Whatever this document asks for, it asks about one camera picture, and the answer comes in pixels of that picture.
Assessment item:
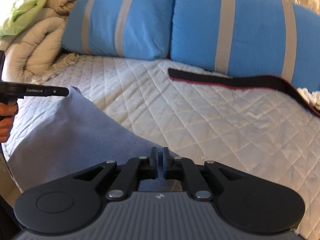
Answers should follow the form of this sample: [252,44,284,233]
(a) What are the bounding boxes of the quilted grey bedspread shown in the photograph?
[3,56,319,239]

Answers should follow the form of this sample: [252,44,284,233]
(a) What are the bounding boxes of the blue striped pillow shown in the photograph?
[62,0,175,60]
[171,0,319,92]

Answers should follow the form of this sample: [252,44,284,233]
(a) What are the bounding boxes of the blue striped pillow left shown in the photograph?
[62,0,175,60]

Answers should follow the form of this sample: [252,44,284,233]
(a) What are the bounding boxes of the blue-grey fleece sweatpants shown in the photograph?
[4,85,183,193]

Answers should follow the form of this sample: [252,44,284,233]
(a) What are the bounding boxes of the green blanket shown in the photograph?
[1,0,46,36]

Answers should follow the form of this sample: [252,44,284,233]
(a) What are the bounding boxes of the person's left hand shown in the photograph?
[0,103,18,143]

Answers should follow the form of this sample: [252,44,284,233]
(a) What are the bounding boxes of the white striped cloth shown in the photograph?
[297,88,320,110]

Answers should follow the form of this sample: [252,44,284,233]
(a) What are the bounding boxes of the beige folded comforter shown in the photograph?
[1,0,79,84]

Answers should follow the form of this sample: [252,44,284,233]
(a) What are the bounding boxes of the blue striped pillow right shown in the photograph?
[171,0,319,92]

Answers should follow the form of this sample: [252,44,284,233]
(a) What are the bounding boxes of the black strap with red edge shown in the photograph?
[166,68,320,118]

